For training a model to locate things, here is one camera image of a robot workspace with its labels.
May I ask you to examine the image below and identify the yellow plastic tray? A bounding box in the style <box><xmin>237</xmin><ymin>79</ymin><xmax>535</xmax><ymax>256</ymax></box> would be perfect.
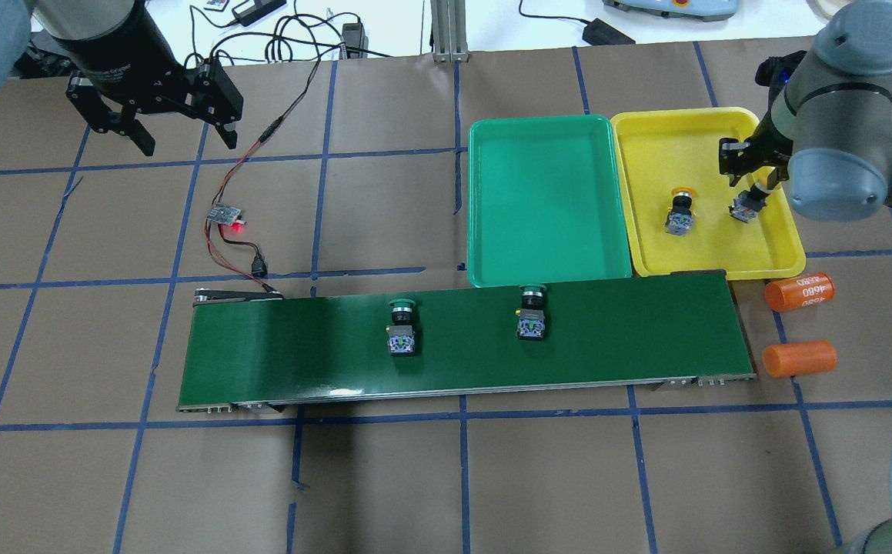
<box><xmin>611</xmin><ymin>106</ymin><xmax>806</xmax><ymax>281</ymax></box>

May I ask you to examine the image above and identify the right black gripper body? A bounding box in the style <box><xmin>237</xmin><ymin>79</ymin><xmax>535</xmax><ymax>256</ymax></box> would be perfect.
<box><xmin>748</xmin><ymin>131</ymin><xmax>793</xmax><ymax>179</ymax></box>

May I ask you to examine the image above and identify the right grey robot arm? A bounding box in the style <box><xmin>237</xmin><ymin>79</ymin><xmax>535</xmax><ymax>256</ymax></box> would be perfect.
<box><xmin>719</xmin><ymin>1</ymin><xmax>892</xmax><ymax>223</ymax></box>

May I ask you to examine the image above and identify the orange cylinder with 4680 print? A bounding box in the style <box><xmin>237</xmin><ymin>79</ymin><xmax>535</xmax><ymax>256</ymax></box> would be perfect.
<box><xmin>763</xmin><ymin>272</ymin><xmax>836</xmax><ymax>313</ymax></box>

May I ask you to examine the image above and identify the black power adapter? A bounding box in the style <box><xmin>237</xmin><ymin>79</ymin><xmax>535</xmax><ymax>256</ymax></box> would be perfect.
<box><xmin>582</xmin><ymin>18</ymin><xmax>636</xmax><ymax>45</ymax></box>

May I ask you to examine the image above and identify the blue teach pendant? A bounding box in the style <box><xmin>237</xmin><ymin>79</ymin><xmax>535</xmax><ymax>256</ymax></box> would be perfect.
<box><xmin>603</xmin><ymin>0</ymin><xmax>739</xmax><ymax>22</ymax></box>

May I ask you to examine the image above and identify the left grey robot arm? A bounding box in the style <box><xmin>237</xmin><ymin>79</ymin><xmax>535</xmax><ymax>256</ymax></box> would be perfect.
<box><xmin>0</xmin><ymin>1</ymin><xmax>244</xmax><ymax>155</ymax></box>

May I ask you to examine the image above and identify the green conveyor belt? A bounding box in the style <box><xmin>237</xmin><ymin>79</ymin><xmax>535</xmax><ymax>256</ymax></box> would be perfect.
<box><xmin>177</xmin><ymin>272</ymin><xmax>755</xmax><ymax>412</ymax></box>

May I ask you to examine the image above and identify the plain orange cylinder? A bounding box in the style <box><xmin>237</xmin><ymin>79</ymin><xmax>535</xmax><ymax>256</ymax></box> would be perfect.
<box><xmin>762</xmin><ymin>339</ymin><xmax>837</xmax><ymax>379</ymax></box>

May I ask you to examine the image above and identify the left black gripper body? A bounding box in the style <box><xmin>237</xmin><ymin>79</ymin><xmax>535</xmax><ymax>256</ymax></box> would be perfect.
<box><xmin>66</xmin><ymin>65</ymin><xmax>203</xmax><ymax>131</ymax></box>

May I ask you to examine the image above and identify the red black wire cable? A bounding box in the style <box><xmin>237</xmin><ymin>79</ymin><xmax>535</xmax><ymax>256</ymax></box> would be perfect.
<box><xmin>204</xmin><ymin>15</ymin><xmax>354</xmax><ymax>292</ymax></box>

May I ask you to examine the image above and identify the aluminium frame post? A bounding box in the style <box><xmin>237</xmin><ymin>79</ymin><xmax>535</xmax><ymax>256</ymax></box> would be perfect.
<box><xmin>430</xmin><ymin>0</ymin><xmax>470</xmax><ymax>64</ymax></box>

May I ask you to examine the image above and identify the green plastic tray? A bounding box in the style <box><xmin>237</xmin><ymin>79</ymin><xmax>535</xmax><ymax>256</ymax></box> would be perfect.
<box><xmin>467</xmin><ymin>115</ymin><xmax>633</xmax><ymax>288</ymax></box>

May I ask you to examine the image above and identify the green push button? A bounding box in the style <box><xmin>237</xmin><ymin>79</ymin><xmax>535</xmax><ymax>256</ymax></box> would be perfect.
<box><xmin>386</xmin><ymin>298</ymin><xmax>418</xmax><ymax>357</ymax></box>
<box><xmin>516</xmin><ymin>284</ymin><xmax>547</xmax><ymax>341</ymax></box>

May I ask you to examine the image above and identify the small sensor circuit board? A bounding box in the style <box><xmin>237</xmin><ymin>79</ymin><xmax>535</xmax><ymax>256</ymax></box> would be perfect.
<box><xmin>206</xmin><ymin>202</ymin><xmax>244</xmax><ymax>225</ymax></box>

